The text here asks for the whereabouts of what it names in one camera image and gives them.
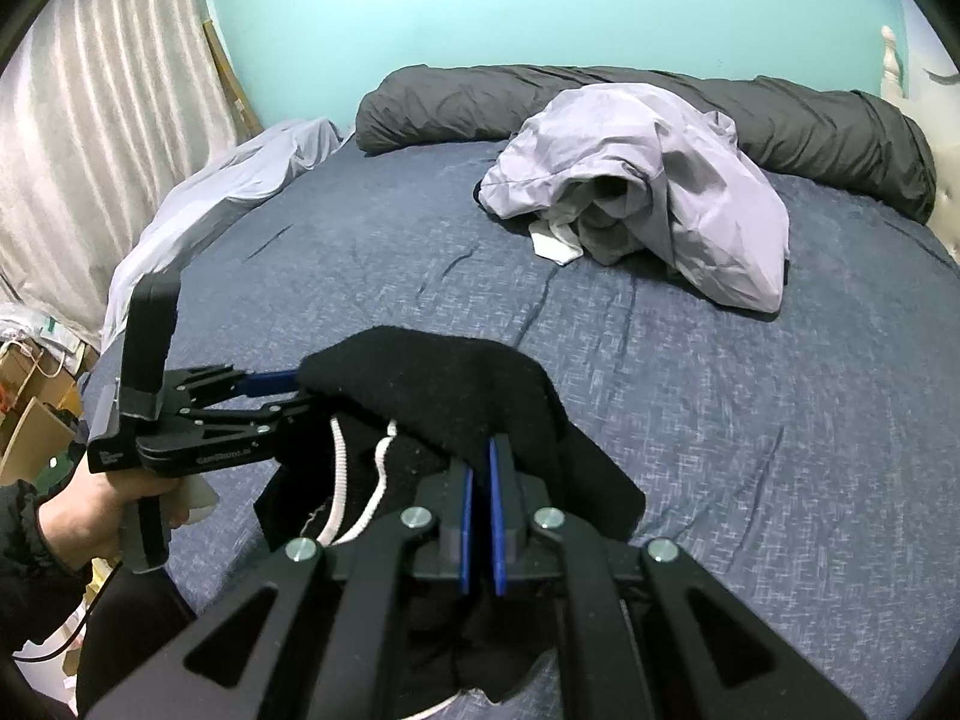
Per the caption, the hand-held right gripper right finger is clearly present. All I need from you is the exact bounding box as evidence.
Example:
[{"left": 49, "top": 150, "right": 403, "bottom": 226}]
[{"left": 489, "top": 435, "right": 871, "bottom": 720}]

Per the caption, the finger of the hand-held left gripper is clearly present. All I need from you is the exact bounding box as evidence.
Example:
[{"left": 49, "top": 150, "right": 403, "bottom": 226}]
[
  {"left": 166, "top": 364, "right": 301, "bottom": 400},
  {"left": 180, "top": 396, "right": 316, "bottom": 437}
]

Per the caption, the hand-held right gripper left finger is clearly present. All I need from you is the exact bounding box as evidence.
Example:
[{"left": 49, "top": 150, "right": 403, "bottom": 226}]
[{"left": 75, "top": 457, "right": 475, "bottom": 720}]

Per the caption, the black long-sleeve garment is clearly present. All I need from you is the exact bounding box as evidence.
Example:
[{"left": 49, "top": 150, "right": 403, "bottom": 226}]
[{"left": 251, "top": 326, "right": 647, "bottom": 707}]

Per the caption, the person's left forearm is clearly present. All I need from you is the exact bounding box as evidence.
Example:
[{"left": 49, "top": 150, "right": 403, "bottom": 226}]
[{"left": 0, "top": 476, "right": 91, "bottom": 650}]

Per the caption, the person's left hand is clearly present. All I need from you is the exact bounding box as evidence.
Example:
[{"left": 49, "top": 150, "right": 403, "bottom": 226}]
[{"left": 37, "top": 463, "right": 218, "bottom": 571}]

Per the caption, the white plastic bag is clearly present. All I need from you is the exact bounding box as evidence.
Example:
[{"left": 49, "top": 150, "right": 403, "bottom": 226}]
[{"left": 0, "top": 304, "right": 102, "bottom": 372}]

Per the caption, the cardboard box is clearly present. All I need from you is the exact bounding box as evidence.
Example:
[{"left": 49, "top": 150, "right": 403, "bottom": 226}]
[{"left": 0, "top": 341, "right": 83, "bottom": 482}]

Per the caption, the light grey crumpled sheet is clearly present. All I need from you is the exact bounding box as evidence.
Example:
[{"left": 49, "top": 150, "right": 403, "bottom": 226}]
[{"left": 101, "top": 118, "right": 346, "bottom": 353}]

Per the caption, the blue patterned bed sheet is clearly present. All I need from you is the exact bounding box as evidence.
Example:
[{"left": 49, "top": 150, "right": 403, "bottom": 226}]
[{"left": 75, "top": 131, "right": 960, "bottom": 720}]

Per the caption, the beige striped curtain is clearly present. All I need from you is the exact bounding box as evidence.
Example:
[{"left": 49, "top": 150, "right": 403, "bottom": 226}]
[{"left": 0, "top": 0, "right": 260, "bottom": 350}]

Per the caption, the person's black clothed leg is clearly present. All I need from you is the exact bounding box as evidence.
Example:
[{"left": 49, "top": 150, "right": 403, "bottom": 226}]
[{"left": 75, "top": 562, "right": 203, "bottom": 717}]

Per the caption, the white cloth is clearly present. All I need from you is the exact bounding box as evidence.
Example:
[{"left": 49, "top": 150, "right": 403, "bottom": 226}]
[{"left": 529, "top": 221, "right": 586, "bottom": 267}]

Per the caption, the grey garment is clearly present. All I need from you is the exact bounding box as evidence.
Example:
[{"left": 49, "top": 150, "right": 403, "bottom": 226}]
[{"left": 574, "top": 180, "right": 661, "bottom": 265}]

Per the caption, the black cable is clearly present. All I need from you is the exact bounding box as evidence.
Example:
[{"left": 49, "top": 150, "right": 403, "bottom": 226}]
[{"left": 11, "top": 559, "right": 125, "bottom": 665}]

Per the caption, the wooden frame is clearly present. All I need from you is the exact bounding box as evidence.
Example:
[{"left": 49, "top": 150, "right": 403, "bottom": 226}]
[{"left": 202, "top": 19, "right": 265, "bottom": 137}]

